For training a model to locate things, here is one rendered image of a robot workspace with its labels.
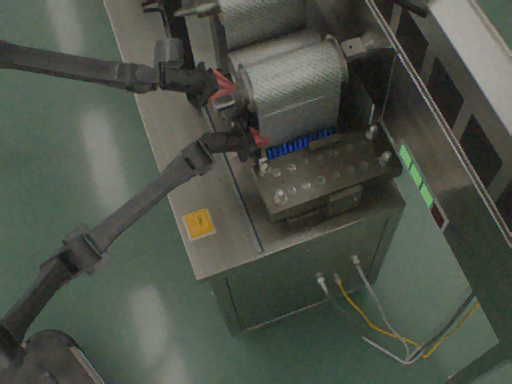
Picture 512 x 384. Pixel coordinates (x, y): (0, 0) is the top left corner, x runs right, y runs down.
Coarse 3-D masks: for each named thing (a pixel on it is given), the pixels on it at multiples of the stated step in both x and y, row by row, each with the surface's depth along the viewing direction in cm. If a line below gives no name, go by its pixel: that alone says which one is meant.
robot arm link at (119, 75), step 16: (0, 48) 143; (16, 48) 145; (32, 48) 146; (0, 64) 145; (16, 64) 145; (32, 64) 146; (48, 64) 146; (64, 64) 147; (80, 64) 148; (96, 64) 149; (112, 64) 149; (128, 64) 150; (80, 80) 151; (96, 80) 150; (112, 80) 149; (128, 80) 149
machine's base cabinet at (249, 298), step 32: (384, 224) 198; (288, 256) 192; (320, 256) 203; (352, 256) 215; (384, 256) 228; (224, 288) 196; (256, 288) 208; (288, 288) 221; (320, 288) 236; (352, 288) 253; (224, 320) 227; (256, 320) 244
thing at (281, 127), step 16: (336, 96) 171; (288, 112) 170; (304, 112) 173; (320, 112) 176; (336, 112) 179; (272, 128) 174; (288, 128) 177; (304, 128) 181; (320, 128) 184; (272, 144) 182
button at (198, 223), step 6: (198, 210) 188; (204, 210) 187; (186, 216) 187; (192, 216) 187; (198, 216) 187; (204, 216) 187; (186, 222) 186; (192, 222) 186; (198, 222) 186; (204, 222) 186; (210, 222) 186; (192, 228) 185; (198, 228) 185; (204, 228) 185; (210, 228) 185; (192, 234) 184; (198, 234) 185
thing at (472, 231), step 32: (320, 0) 187; (352, 0) 161; (352, 32) 170; (384, 32) 148; (352, 64) 180; (384, 64) 156; (384, 96) 164; (416, 96) 143; (416, 128) 150; (416, 160) 157; (448, 160) 138; (448, 192) 144; (480, 192) 129; (448, 224) 151; (480, 224) 133; (480, 256) 139; (480, 288) 145
